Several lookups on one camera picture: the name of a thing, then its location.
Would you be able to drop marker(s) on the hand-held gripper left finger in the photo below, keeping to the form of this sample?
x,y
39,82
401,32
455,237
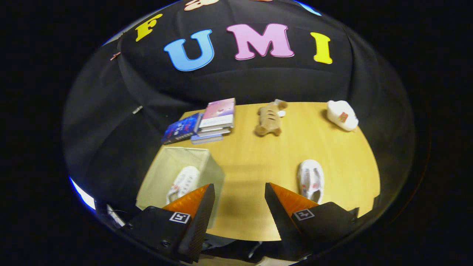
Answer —
x,y
199,221

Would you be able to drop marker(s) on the white plush toy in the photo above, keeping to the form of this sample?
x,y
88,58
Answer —
x,y
342,114

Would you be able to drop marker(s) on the small white disc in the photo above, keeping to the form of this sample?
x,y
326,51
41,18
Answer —
x,y
281,113

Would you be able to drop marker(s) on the pink book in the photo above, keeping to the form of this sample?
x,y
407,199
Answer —
x,y
220,111

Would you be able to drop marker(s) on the light blue book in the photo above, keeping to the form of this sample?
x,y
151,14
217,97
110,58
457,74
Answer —
x,y
207,139

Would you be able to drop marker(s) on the brown plush toy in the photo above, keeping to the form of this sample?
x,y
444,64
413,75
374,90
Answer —
x,y
269,118

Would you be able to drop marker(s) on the black backdrop cloth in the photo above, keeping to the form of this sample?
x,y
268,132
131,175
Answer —
x,y
258,81

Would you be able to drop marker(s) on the silver clip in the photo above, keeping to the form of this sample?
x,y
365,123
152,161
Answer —
x,y
137,109

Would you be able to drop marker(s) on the white shoe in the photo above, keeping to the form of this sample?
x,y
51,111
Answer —
x,y
310,177
184,181

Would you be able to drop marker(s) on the beige fabric storage box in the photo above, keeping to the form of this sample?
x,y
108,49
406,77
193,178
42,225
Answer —
x,y
162,173

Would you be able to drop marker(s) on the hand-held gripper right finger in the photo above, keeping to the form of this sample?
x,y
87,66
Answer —
x,y
277,218

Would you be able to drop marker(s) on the pink clip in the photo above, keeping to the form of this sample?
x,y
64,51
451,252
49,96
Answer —
x,y
115,56

